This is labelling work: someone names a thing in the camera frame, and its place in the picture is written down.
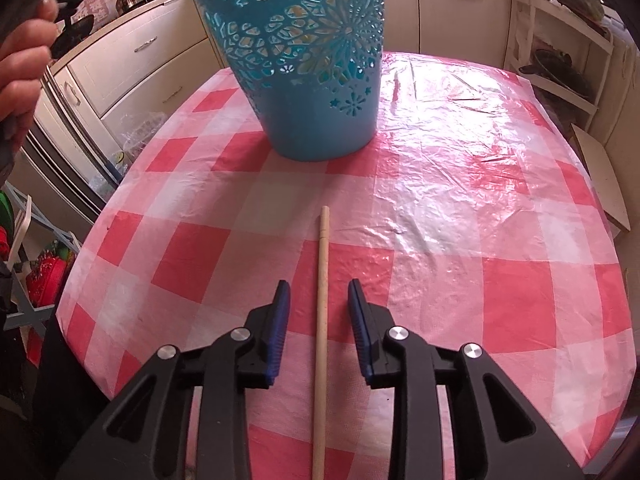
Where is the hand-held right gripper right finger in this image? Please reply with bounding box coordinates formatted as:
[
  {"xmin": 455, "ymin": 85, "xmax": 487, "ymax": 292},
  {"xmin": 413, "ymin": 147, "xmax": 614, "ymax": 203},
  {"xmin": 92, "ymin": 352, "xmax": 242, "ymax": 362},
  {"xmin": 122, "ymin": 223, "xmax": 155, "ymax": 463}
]
[{"xmin": 348, "ymin": 278, "xmax": 587, "ymax": 480}]

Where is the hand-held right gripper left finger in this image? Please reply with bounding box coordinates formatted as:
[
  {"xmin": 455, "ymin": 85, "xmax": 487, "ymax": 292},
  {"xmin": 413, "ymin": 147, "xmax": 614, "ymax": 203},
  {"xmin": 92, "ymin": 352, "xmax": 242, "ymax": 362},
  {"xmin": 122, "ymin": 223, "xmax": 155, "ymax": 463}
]
[{"xmin": 55, "ymin": 280, "xmax": 292, "ymax": 480}]

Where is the wooden chopstick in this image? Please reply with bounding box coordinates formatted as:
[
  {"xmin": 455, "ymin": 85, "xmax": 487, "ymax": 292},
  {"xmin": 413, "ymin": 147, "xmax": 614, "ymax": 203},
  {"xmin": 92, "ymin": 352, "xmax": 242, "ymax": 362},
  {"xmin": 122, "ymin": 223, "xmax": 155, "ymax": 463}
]
[{"xmin": 311, "ymin": 205, "xmax": 332, "ymax": 480}]

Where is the teal perforated plastic basket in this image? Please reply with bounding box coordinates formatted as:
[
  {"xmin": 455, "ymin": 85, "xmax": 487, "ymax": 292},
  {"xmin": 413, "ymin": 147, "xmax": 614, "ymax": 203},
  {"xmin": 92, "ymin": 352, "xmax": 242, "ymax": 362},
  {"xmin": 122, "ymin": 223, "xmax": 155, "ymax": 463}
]
[{"xmin": 187, "ymin": 0, "xmax": 386, "ymax": 162}]

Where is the person's left hand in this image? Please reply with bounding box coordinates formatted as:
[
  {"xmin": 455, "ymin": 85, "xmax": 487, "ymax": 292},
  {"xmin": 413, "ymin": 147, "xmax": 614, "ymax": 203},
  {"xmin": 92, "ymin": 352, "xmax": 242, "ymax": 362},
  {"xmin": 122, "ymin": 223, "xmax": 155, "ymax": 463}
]
[{"xmin": 0, "ymin": 0, "xmax": 58, "ymax": 141}]

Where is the black frying pan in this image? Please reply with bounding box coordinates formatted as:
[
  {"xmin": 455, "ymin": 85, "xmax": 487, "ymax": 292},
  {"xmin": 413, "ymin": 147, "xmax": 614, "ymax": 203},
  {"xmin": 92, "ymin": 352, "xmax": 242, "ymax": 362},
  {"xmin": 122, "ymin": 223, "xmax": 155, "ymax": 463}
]
[{"xmin": 50, "ymin": 14, "xmax": 96, "ymax": 61}]

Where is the cream drawer cabinet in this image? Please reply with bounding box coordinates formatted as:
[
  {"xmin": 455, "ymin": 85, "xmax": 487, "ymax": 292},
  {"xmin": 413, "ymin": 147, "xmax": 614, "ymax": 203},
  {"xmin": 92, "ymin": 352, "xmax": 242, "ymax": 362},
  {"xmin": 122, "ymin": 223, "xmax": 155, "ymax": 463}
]
[{"xmin": 50, "ymin": 0, "xmax": 226, "ymax": 131}]

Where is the pink checked plastic tablecloth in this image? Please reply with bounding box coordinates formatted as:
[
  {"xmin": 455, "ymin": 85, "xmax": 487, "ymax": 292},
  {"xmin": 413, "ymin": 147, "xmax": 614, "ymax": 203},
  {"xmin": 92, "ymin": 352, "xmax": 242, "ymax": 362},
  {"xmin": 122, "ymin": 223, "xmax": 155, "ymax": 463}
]
[{"xmin": 55, "ymin": 50, "xmax": 632, "ymax": 480}]

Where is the floral trash bin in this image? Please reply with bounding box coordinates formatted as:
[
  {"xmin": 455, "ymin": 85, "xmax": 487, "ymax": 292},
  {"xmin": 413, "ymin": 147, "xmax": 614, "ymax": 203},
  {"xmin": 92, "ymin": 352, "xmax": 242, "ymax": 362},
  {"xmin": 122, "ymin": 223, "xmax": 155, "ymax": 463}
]
[{"xmin": 120, "ymin": 112, "xmax": 168, "ymax": 161}]

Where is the red packet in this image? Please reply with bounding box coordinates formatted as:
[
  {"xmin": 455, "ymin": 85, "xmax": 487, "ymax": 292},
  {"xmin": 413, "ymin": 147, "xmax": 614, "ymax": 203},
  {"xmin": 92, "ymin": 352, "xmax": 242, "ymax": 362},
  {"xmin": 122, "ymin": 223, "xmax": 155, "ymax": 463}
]
[{"xmin": 27, "ymin": 242, "xmax": 76, "ymax": 308}]

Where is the white and blue shelf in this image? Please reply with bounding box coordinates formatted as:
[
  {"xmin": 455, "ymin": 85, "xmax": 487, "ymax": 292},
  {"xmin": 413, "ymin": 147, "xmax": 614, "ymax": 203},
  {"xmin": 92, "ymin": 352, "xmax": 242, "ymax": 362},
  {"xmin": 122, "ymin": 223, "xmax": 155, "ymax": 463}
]
[{"xmin": 0, "ymin": 180, "xmax": 83, "ymax": 331}]

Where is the white board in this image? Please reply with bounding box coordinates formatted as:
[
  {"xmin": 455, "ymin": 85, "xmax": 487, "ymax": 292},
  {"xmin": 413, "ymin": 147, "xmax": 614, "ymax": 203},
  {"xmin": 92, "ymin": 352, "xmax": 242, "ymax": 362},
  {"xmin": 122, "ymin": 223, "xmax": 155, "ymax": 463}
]
[{"xmin": 570, "ymin": 124, "xmax": 632, "ymax": 233}]

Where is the cream base cabinet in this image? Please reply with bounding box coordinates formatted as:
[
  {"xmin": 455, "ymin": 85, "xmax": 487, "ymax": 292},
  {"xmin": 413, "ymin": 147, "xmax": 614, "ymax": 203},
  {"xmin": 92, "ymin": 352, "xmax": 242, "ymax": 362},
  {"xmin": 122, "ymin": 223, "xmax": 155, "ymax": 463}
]
[{"xmin": 382, "ymin": 0, "xmax": 523, "ymax": 61}]

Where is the white storage rack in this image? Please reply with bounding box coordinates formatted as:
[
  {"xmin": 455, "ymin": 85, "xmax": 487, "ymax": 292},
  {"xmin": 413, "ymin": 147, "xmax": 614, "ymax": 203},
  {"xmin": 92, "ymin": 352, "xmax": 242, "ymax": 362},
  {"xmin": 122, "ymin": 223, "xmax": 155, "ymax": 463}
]
[{"xmin": 502, "ymin": 0, "xmax": 616, "ymax": 133}]

